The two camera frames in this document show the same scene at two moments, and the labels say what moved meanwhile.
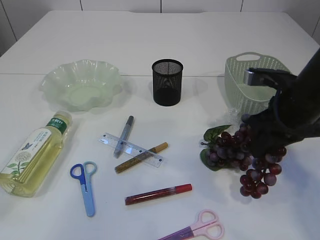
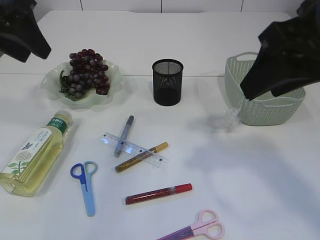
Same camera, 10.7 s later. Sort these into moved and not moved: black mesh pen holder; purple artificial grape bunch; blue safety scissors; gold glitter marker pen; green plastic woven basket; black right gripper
Moved: black right gripper; purple artificial grape bunch
Not moved: black mesh pen holder; blue safety scissors; gold glitter marker pen; green plastic woven basket
